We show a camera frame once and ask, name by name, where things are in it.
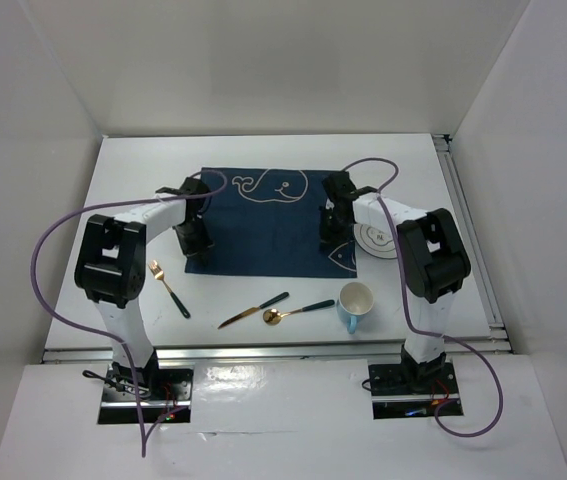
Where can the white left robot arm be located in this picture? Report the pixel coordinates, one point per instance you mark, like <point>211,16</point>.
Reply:
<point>111,269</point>

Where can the gold spoon green handle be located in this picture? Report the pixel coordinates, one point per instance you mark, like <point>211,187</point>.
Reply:
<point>273,317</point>

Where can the gold fork green handle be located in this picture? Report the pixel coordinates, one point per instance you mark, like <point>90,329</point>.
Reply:
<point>159,275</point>

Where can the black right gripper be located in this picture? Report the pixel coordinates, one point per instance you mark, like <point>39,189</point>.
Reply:
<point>328,239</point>

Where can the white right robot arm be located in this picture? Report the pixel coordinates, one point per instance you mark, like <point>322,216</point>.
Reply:
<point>433,264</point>

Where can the gold knife green handle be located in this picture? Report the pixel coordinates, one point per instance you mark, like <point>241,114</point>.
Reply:
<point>252,310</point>

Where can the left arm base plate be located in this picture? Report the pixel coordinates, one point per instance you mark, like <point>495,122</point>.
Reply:
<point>171,398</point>

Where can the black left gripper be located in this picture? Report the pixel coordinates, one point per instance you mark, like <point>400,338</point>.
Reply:
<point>201,244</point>

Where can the white plate green rim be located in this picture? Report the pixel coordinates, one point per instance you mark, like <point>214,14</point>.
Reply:
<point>375,242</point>

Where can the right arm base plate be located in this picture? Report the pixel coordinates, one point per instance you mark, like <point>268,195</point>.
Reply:
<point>393,398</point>

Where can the aluminium rail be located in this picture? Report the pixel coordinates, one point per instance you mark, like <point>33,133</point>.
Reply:
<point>442,146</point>
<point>259,353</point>

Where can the light blue mug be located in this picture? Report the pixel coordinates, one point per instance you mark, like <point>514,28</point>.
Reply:
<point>355,301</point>

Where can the aluminium front rail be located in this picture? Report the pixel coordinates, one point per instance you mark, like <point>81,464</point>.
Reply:
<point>259,353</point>

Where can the aluminium right side rail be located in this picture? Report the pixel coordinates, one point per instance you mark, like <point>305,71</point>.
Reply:
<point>442,146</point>

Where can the blue whale placemat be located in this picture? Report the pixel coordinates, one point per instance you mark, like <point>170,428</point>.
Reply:
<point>266,223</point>

